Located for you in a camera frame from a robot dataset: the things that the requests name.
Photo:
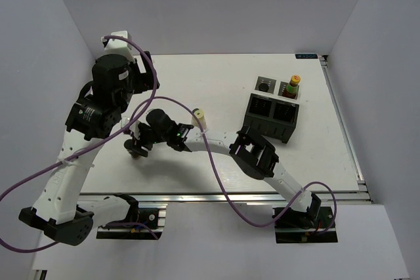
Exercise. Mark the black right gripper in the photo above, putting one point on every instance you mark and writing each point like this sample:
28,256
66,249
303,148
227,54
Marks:
138,150

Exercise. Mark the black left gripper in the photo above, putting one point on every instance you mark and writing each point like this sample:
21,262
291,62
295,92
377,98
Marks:
144,79

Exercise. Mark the black-capped spice bottle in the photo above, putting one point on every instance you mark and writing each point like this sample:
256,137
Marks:
263,87
134,155

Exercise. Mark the cream-lidded seasoning shaker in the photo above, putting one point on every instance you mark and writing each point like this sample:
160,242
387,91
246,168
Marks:
199,118

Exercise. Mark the yellow-capped red sauce bottle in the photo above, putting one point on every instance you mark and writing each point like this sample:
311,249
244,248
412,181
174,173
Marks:
292,87

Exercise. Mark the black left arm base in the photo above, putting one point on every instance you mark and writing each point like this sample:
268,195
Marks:
140,224

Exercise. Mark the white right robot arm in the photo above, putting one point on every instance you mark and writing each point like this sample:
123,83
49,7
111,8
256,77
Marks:
254,154

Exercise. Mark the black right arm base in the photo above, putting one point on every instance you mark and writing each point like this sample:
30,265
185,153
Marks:
292,228

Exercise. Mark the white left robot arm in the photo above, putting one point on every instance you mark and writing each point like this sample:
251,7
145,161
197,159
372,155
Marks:
57,212

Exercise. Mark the black condiment organizer rack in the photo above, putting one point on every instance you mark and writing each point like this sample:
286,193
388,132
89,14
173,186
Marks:
271,114

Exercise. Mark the blue label sticker right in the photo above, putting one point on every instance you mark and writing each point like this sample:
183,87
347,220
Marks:
305,56

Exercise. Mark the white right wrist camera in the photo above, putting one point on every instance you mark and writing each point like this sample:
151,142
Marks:
130,127

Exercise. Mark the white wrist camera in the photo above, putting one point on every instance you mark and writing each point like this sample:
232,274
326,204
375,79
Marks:
130,127
116,46

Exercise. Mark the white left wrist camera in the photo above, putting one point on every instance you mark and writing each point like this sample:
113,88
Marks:
116,46

